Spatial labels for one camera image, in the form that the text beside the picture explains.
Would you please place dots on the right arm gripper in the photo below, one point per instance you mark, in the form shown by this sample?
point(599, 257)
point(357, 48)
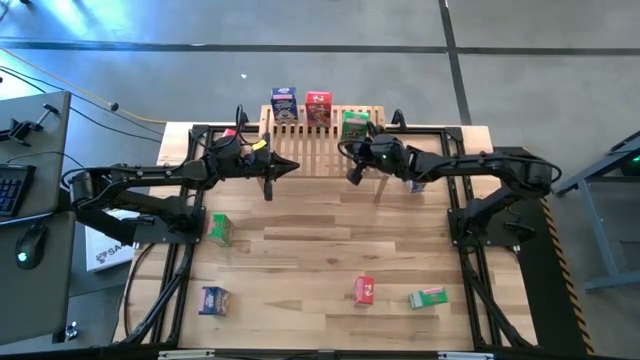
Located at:
point(387, 155)

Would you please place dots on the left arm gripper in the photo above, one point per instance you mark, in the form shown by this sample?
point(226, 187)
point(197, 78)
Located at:
point(252, 165)

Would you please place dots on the green Apple Jacks cereal box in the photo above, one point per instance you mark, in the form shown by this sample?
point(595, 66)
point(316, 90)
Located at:
point(220, 230)
point(355, 127)
point(428, 298)

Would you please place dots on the blue Frosted Flakes cereal box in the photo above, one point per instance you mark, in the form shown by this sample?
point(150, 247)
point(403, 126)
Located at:
point(214, 301)
point(284, 107)
point(416, 187)

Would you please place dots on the red Froot Loops cereal box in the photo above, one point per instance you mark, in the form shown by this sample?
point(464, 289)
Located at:
point(364, 290)
point(318, 112)
point(229, 133)

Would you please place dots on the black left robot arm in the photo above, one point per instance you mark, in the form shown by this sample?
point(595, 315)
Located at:
point(150, 175)

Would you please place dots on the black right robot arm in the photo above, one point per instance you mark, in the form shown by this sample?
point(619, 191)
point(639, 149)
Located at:
point(475, 165)

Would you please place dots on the wooden slatted shelf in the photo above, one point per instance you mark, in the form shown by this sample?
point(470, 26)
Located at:
point(322, 175)

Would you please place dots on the black table clamp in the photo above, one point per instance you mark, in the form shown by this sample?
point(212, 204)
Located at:
point(243, 121)
point(398, 120)

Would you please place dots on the white printed box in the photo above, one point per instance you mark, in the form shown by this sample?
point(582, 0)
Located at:
point(107, 255)

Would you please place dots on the blue-grey metal stand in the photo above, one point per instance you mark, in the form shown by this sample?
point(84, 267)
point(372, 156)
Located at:
point(595, 215)

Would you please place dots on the black hazard-striped floor mat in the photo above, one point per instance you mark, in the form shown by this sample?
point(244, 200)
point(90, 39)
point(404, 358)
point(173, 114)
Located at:
point(545, 300)

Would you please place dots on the black desk clamp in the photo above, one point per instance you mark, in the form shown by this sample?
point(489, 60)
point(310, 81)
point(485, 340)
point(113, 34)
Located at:
point(22, 129)

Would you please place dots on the black computer mouse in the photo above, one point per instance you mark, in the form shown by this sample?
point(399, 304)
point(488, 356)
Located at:
point(31, 245)

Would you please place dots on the small metal knob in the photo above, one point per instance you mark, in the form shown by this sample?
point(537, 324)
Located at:
point(71, 331)

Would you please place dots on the black keyboard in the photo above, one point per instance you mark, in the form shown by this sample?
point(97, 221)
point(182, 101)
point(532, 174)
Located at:
point(14, 190)

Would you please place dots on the dark grey desk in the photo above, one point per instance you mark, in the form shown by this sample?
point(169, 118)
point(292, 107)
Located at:
point(45, 305)

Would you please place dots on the black aluminium table frame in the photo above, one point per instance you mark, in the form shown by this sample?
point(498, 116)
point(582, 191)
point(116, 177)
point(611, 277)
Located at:
point(425, 130)

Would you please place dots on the silver metal bracket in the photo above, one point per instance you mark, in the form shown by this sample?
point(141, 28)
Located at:
point(465, 356)
point(185, 355)

